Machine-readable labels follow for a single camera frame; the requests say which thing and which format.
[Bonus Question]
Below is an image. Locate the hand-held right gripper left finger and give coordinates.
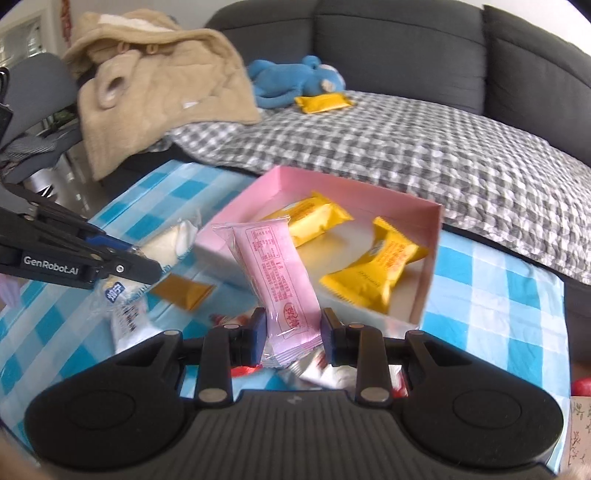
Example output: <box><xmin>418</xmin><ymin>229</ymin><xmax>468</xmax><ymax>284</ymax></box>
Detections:
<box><xmin>113</xmin><ymin>307</ymin><xmax>269</xmax><ymax>408</ymax></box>

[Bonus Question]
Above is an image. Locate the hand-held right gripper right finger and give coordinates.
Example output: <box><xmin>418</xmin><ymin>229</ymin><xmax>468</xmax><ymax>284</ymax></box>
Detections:
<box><xmin>322</xmin><ymin>307</ymin><xmax>472</xmax><ymax>408</ymax></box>

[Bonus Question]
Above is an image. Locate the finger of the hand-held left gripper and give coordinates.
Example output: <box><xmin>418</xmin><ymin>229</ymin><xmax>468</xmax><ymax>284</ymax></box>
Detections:
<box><xmin>91</xmin><ymin>250</ymin><xmax>163</xmax><ymax>284</ymax></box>
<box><xmin>4</xmin><ymin>183</ymin><xmax>140</xmax><ymax>256</ymax></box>

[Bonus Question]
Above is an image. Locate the white nut snack packet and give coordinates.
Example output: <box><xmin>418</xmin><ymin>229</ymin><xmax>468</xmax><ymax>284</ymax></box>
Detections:
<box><xmin>277</xmin><ymin>346</ymin><xmax>409</xmax><ymax>400</ymax></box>

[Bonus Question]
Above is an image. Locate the clear cream pastry packet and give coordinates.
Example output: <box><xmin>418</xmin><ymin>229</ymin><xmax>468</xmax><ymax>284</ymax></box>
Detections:
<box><xmin>95</xmin><ymin>217</ymin><xmax>204</xmax><ymax>308</ymax></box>

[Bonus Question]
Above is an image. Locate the gold snack packet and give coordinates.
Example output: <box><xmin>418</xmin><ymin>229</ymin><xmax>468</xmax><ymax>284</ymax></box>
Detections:
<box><xmin>151</xmin><ymin>271</ymin><xmax>217</xmax><ymax>315</ymax></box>

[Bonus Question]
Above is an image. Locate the pink snack packet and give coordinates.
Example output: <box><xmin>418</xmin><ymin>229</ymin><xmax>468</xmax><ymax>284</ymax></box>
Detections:
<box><xmin>211</xmin><ymin>219</ymin><xmax>324</xmax><ymax>368</ymax></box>

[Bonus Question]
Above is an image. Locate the pink cardboard box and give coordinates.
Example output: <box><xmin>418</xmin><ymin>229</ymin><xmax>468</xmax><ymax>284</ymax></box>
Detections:
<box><xmin>193</xmin><ymin>165</ymin><xmax>444</xmax><ymax>329</ymax></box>

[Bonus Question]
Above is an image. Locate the red white snack packet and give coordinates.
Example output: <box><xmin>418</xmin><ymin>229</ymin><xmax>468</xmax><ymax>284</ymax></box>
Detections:
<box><xmin>210</xmin><ymin>311</ymin><xmax>262</xmax><ymax>377</ymax></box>

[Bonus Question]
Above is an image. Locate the large yellow snack packet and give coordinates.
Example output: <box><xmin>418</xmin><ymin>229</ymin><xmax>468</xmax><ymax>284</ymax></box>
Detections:
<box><xmin>320</xmin><ymin>216</ymin><xmax>430</xmax><ymax>315</ymax></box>

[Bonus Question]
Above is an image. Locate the dark checked cloth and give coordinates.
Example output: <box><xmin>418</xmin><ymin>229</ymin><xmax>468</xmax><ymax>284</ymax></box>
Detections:
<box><xmin>0</xmin><ymin>128</ymin><xmax>81</xmax><ymax>164</ymax></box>

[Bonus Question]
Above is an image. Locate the small yellow snack packet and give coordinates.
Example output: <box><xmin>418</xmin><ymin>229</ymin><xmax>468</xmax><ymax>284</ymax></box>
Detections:
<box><xmin>261</xmin><ymin>191</ymin><xmax>355</xmax><ymax>248</ymax></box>

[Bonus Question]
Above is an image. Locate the beige fleece coat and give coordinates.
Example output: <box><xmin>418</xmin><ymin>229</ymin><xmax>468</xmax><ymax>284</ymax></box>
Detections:
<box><xmin>61</xmin><ymin>9</ymin><xmax>263</xmax><ymax>182</ymax></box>

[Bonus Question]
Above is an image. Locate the blue checked tablecloth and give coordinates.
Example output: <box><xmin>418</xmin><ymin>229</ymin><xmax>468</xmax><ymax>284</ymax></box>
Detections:
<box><xmin>0</xmin><ymin>159</ymin><xmax>573</xmax><ymax>462</ymax></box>

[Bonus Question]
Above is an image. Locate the grey chair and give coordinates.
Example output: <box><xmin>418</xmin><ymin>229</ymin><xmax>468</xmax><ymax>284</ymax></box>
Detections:
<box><xmin>0</xmin><ymin>53</ymin><xmax>84</xmax><ymax>185</ymax></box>

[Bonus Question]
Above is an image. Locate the grey checked blanket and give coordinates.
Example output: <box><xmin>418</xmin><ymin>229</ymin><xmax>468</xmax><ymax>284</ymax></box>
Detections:
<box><xmin>143</xmin><ymin>90</ymin><xmax>591</xmax><ymax>280</ymax></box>

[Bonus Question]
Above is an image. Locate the flat yellow snack packet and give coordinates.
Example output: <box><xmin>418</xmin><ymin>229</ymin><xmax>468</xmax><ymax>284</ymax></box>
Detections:
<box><xmin>294</xmin><ymin>91</ymin><xmax>355</xmax><ymax>114</ymax></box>

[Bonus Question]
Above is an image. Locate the blue plush toy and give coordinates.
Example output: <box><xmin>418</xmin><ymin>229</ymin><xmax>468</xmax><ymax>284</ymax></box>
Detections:
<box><xmin>247</xmin><ymin>55</ymin><xmax>347</xmax><ymax>110</ymax></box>

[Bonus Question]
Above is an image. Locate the floral printed paper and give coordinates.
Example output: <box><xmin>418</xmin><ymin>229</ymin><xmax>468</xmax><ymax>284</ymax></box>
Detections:
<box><xmin>561</xmin><ymin>396</ymin><xmax>591</xmax><ymax>476</ymax></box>

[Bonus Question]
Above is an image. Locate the dark grey sofa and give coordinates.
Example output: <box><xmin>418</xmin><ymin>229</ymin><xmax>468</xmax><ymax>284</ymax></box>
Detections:
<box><xmin>104</xmin><ymin>0</ymin><xmax>591</xmax><ymax>356</ymax></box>

